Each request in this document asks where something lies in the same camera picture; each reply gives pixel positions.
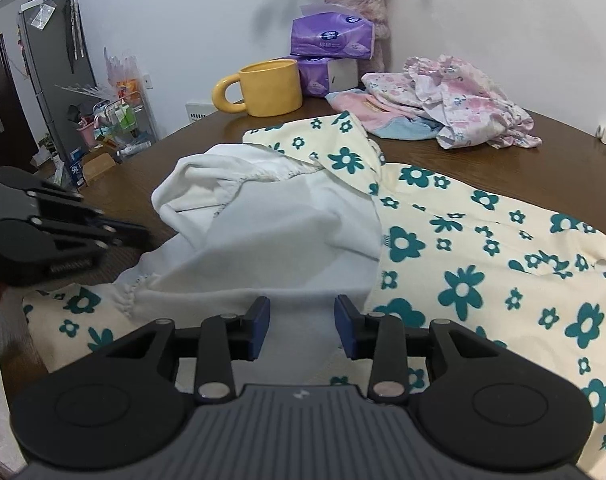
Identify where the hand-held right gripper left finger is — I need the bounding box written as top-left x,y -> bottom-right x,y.
105,296 -> 271,403

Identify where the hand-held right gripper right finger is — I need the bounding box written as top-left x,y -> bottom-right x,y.
334,294 -> 502,403

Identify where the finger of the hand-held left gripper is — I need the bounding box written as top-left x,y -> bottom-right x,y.
28,215 -> 151,251
0,166 -> 104,221

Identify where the cream green-flowered garment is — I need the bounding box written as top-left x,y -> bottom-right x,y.
23,112 -> 606,480

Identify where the cardboard box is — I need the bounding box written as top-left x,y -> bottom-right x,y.
65,151 -> 118,188

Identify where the storage cart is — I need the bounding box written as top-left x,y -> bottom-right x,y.
78,95 -> 158,158

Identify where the dark door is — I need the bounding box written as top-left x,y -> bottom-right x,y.
0,34 -> 38,171

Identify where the grey refrigerator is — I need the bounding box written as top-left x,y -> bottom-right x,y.
17,0 -> 100,131

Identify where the yellow mug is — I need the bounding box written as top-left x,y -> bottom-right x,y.
212,58 -> 304,117

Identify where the pink and blue garment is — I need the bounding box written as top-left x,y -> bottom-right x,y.
328,89 -> 441,141

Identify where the purple tissue pack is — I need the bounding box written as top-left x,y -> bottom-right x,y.
278,55 -> 360,99
289,4 -> 376,61

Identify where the pink floral garment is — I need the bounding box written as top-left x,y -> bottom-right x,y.
361,55 -> 542,150

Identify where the purple fuzzy vase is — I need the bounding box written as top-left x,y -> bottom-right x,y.
322,0 -> 390,75

